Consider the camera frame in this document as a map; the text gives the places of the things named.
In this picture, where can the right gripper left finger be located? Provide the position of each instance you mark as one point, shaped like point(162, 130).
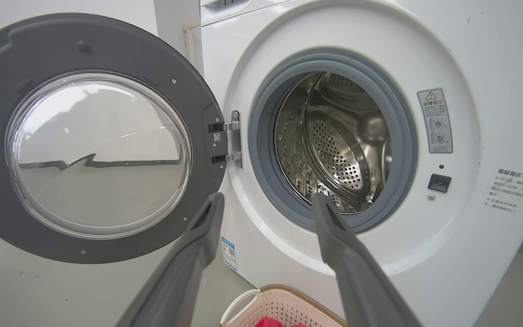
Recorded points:
point(184, 272)

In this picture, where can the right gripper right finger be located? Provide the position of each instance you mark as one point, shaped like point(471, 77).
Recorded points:
point(357, 281)

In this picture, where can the red and white clothes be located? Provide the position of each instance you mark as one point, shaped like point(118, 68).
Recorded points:
point(268, 323)

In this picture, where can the dark round glass washer door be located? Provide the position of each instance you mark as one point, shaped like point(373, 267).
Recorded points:
point(107, 45)

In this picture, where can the cream basket with brown rim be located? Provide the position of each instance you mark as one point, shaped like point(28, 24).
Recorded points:
point(279, 304)

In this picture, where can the metal door hinge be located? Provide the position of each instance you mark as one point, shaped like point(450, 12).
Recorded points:
point(236, 136)

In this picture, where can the grey rubber door seal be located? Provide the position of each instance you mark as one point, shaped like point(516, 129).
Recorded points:
point(261, 136)

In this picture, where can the white washing machine body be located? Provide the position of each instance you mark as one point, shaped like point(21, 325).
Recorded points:
point(470, 45)

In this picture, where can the blue energy label sticker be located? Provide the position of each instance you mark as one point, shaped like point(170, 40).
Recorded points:
point(229, 252)

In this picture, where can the perforated steel washer drum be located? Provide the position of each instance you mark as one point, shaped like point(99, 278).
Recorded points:
point(334, 150)

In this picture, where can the small QR code sticker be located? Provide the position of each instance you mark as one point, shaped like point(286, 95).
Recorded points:
point(217, 137)

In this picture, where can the grey warning sticker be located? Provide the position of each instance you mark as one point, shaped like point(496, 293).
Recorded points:
point(435, 120)

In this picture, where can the white detergent drawer panel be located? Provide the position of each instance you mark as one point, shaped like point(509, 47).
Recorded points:
point(243, 11)

